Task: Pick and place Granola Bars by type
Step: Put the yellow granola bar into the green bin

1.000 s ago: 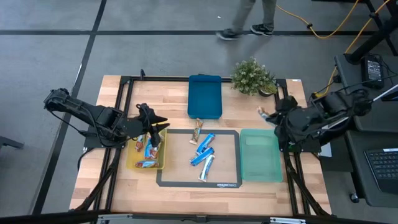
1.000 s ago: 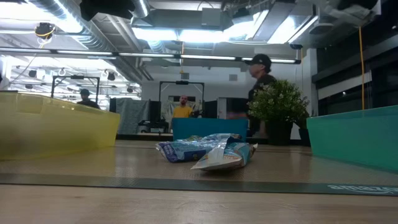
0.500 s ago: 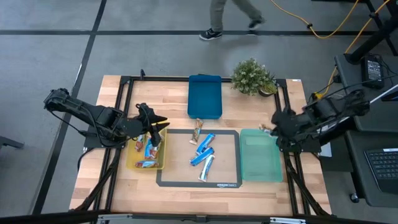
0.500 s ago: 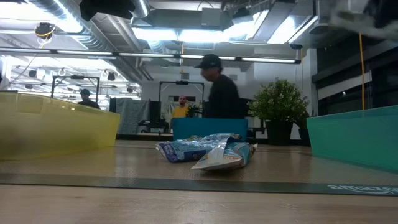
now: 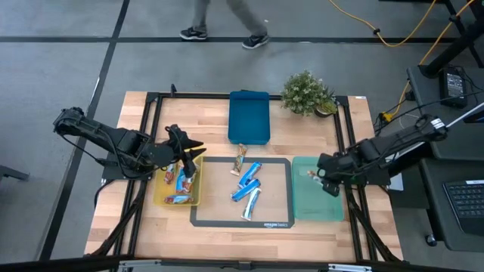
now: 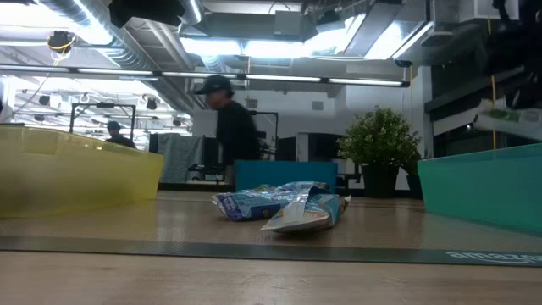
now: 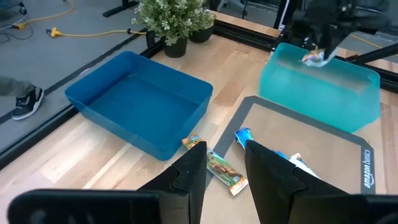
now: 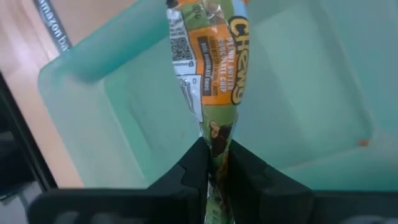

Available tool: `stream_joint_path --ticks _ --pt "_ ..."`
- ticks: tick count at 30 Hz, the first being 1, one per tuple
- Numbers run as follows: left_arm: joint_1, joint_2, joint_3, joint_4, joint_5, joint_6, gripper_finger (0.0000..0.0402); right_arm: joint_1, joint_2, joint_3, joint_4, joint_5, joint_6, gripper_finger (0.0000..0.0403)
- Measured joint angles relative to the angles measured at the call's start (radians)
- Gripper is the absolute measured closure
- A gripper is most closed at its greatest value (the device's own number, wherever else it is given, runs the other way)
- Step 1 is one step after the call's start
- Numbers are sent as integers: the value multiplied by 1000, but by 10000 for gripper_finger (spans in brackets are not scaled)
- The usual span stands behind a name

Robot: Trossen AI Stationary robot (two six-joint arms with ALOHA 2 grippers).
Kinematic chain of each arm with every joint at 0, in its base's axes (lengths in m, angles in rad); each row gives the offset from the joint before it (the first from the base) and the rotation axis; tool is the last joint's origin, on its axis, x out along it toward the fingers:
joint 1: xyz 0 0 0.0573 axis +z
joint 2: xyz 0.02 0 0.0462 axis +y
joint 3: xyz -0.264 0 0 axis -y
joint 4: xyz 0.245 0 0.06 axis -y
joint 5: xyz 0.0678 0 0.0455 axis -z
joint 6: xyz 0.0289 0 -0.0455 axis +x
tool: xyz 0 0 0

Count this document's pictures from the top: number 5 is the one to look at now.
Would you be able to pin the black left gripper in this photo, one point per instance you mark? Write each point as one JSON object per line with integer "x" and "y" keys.
{"x": 174, "y": 145}

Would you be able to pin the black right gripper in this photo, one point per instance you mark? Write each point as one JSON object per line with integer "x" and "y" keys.
{"x": 336, "y": 166}

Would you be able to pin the white and orange granola bar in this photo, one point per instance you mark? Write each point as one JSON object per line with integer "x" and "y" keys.
{"x": 313, "y": 176}

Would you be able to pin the blue wrapper granola bar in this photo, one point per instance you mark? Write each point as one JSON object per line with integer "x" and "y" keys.
{"x": 180, "y": 183}
{"x": 249, "y": 174}
{"x": 246, "y": 190}

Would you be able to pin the brown wrapper granola bar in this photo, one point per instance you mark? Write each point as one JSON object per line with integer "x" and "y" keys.
{"x": 239, "y": 159}

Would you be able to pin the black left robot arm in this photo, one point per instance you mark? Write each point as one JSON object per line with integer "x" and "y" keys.
{"x": 113, "y": 138}

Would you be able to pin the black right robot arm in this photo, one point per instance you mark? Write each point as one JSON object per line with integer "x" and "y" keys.
{"x": 397, "y": 141}

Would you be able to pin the white and blue granola bar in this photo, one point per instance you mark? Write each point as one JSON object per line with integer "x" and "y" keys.
{"x": 251, "y": 204}

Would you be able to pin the green plastic tray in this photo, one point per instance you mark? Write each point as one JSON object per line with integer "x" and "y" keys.
{"x": 314, "y": 204}

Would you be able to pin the yellow plastic tray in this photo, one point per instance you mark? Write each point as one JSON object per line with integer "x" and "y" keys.
{"x": 170, "y": 190}

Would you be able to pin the black-bordered silicone baking mat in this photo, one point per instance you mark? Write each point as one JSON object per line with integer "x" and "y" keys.
{"x": 272, "y": 204}

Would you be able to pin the blue plastic tray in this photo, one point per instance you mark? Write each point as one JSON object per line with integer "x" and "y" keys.
{"x": 249, "y": 119}

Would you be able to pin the potted green plant black pot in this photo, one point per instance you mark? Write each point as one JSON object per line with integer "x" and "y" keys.
{"x": 327, "y": 109}
{"x": 302, "y": 92}

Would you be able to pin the white paper sheet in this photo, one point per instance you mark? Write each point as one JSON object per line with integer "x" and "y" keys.
{"x": 397, "y": 184}

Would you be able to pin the person's black shoe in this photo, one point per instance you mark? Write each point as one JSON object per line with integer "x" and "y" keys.
{"x": 256, "y": 41}
{"x": 193, "y": 34}

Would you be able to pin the black side desk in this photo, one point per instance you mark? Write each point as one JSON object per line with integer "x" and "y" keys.
{"x": 440, "y": 211}

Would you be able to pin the black caster wheel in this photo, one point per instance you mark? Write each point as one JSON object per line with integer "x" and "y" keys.
{"x": 430, "y": 240}

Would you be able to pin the person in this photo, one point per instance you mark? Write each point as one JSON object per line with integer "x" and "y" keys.
{"x": 246, "y": 15}

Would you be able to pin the black laptop keyboard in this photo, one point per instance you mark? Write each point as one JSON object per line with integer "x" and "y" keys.
{"x": 467, "y": 204}

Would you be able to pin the black power adapter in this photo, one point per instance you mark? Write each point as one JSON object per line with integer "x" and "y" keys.
{"x": 452, "y": 86}

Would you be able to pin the black flat device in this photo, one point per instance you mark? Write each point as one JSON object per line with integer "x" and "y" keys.
{"x": 475, "y": 115}

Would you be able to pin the black crossbar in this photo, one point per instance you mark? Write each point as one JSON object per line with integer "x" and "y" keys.
{"x": 56, "y": 264}

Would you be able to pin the black stand foot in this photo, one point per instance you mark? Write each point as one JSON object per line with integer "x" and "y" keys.
{"x": 11, "y": 173}

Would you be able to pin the black stand legs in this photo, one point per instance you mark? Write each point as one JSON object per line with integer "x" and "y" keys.
{"x": 453, "y": 47}

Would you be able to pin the black aluminium extrusion frame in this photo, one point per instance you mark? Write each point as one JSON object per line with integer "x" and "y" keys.
{"x": 196, "y": 95}

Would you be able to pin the silver metal bracket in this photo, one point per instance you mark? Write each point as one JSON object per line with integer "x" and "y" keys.
{"x": 349, "y": 268}
{"x": 140, "y": 265}

